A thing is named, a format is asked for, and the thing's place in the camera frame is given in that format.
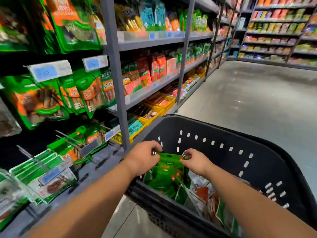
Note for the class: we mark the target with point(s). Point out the person's right hand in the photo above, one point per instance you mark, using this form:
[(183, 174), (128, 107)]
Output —
[(198, 162)]

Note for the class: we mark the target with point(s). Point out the person's left hand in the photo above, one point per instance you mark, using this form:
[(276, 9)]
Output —
[(141, 157)]

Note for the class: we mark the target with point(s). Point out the black shopping basket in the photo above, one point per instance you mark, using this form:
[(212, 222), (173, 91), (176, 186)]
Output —
[(208, 129)]

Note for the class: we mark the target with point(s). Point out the pile of packets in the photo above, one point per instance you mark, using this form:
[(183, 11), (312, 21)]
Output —
[(213, 205)]

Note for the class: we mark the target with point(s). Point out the green orange Guangxi cinnamon bags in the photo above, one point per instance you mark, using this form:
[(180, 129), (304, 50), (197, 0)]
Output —
[(89, 91), (29, 99)]

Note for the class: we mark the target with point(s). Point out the row of green white packets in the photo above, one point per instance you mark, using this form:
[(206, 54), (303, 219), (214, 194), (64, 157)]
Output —
[(44, 178)]

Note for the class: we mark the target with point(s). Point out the row of clear green-top packets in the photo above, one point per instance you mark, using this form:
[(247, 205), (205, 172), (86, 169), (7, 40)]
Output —
[(12, 200)]

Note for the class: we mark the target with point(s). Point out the clear cinnamon packets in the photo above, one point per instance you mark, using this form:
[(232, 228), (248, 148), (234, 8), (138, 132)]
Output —
[(7, 121)]

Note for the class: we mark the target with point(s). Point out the green leaf packets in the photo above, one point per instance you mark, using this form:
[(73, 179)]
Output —
[(74, 27)]

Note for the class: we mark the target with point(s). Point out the green white-slice packets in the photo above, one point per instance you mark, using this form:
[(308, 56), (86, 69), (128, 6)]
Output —
[(12, 27)]

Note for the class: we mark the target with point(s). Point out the person's right forearm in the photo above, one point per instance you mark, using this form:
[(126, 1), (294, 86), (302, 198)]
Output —
[(257, 205)]

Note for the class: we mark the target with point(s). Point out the person's left forearm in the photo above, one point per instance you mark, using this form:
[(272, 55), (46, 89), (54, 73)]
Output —
[(84, 205)]

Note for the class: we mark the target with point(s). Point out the row of red orange packets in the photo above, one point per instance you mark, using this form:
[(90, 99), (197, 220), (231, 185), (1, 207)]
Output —
[(143, 71)]

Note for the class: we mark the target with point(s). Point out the row of green snack packets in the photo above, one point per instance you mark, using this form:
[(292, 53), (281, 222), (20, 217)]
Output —
[(198, 19)]

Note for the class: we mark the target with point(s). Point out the row of teal yellow packets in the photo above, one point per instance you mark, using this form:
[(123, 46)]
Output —
[(148, 14)]

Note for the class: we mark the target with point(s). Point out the yellow display trays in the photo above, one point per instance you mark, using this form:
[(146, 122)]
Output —
[(158, 101)]

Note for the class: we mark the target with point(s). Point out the blue white price tag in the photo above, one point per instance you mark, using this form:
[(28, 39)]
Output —
[(52, 175), (94, 63), (47, 71)]

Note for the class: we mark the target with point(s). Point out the gray metal shelving unit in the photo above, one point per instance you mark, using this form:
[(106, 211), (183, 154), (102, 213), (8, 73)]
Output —
[(277, 63), (158, 43)]

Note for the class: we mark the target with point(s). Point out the rows of colourful packaged goods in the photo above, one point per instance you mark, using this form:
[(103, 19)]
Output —
[(277, 27)]

